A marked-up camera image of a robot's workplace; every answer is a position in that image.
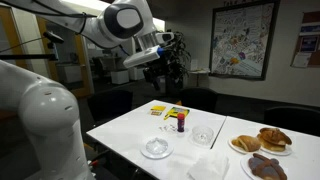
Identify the stacked brown bread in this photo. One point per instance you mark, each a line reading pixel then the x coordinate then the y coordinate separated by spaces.
pixel 275 137

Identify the white plate under croissant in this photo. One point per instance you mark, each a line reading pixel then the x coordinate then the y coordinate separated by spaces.
pixel 234 147

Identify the yellow sticky note pad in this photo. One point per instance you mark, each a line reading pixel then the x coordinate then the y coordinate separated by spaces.
pixel 158 108

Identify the small white pedestal table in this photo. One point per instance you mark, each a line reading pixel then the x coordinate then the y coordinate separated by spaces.
pixel 199 71

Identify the white plate under stacked bread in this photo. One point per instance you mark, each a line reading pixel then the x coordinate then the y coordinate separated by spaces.
pixel 283 151

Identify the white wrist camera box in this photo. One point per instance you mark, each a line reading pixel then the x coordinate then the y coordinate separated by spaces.
pixel 141 57

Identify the cork bulletin board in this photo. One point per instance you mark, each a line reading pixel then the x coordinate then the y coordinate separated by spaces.
pixel 308 41

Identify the golden croissant bread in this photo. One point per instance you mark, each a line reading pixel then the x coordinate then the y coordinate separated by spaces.
pixel 247 143

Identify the white low cabinet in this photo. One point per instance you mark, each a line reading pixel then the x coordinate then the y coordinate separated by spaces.
pixel 120 76

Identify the framed colourful wall poster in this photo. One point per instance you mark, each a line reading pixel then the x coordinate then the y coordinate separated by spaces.
pixel 241 38

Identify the clear glass bowl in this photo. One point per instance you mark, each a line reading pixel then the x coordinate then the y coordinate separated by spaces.
pixel 202 135

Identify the dark bread with brown cross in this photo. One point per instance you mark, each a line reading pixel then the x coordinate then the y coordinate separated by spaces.
pixel 266 167

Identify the white paper napkin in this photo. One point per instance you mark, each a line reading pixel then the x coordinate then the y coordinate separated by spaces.
pixel 208 166

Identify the white round plate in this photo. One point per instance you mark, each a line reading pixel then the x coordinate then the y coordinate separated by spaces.
pixel 148 154

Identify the black camera on boom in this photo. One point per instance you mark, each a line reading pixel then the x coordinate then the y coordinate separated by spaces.
pixel 52 37

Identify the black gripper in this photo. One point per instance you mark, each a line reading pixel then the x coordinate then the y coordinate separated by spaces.
pixel 152 77

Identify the yellow green crayon box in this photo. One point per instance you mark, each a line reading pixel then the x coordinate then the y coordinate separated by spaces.
pixel 178 111

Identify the clear glass dish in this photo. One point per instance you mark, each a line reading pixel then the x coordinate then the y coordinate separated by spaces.
pixel 157 146

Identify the scattered small metal clips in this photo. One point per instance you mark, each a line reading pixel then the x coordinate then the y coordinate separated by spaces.
pixel 167 128

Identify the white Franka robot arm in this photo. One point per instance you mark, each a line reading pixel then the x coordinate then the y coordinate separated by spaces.
pixel 50 113

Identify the white plate under dark bread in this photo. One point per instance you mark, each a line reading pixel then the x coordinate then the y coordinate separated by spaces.
pixel 244 166

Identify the yellow marker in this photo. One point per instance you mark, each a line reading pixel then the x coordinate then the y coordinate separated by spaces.
pixel 166 116

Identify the colourful striped card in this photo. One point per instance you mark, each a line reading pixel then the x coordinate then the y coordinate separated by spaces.
pixel 155 113

